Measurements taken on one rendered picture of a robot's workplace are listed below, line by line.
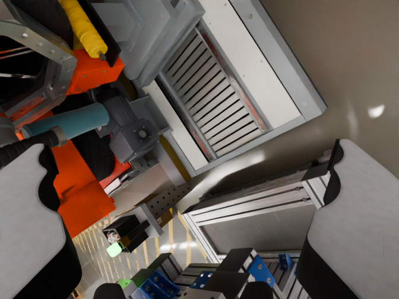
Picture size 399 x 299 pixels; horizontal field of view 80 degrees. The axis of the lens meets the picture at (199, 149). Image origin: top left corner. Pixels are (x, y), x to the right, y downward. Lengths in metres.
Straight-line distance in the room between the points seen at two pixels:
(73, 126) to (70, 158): 0.35
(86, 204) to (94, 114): 0.43
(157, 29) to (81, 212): 0.81
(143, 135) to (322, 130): 0.75
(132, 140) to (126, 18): 0.49
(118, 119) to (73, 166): 0.29
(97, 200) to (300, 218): 0.85
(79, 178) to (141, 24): 0.70
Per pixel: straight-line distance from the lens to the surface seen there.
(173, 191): 1.51
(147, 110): 1.42
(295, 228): 1.03
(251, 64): 0.97
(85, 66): 0.85
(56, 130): 0.58
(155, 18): 1.03
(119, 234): 1.24
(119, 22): 1.06
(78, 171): 1.21
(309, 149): 1.07
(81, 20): 0.85
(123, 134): 1.10
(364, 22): 0.94
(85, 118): 0.92
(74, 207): 1.17
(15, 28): 0.63
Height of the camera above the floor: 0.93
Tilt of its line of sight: 43 degrees down
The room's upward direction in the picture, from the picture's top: 124 degrees counter-clockwise
